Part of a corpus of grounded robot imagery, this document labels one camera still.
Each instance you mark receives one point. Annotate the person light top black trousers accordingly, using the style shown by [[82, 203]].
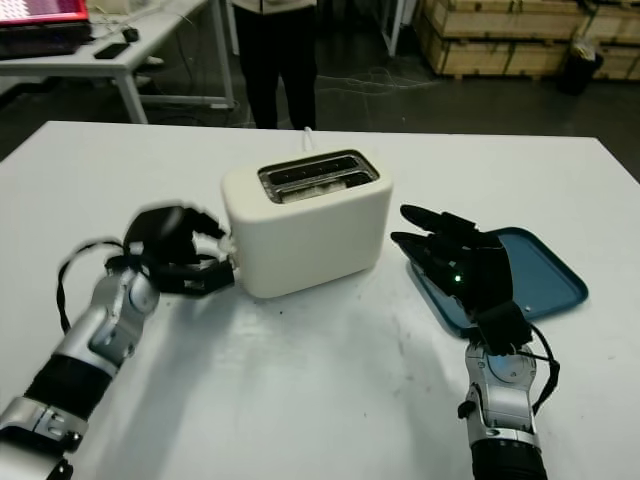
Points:
[[275, 60]]

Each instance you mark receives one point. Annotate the large wooden crate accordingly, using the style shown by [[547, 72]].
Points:
[[500, 55]]

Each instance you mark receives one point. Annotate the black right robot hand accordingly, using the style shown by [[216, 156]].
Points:
[[475, 270]]

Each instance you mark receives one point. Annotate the white office desk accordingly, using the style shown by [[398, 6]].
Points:
[[140, 60]]

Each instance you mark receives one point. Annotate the black trash bin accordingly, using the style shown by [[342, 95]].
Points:
[[580, 70]]

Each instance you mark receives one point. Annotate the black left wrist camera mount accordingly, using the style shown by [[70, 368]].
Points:
[[200, 280]]

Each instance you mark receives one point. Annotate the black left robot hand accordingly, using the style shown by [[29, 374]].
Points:
[[160, 230]]

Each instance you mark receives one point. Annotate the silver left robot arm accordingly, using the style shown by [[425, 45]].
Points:
[[90, 350]]

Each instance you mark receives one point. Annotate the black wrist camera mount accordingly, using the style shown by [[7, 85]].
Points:
[[505, 325], [200, 280]]

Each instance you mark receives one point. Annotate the black computer mouse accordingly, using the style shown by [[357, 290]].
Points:
[[130, 34]]

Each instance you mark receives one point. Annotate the blue plastic tray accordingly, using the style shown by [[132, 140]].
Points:
[[540, 280]]

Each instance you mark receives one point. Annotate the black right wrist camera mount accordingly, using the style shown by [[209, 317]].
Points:
[[505, 325]]

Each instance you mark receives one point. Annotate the black smartphone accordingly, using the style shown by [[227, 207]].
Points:
[[112, 51]]

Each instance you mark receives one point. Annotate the white two-slot toaster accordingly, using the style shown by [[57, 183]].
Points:
[[310, 245]]

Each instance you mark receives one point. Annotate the slice of bread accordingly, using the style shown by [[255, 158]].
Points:
[[320, 191]]

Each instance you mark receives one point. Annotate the black laptop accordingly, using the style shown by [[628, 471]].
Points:
[[40, 25]]

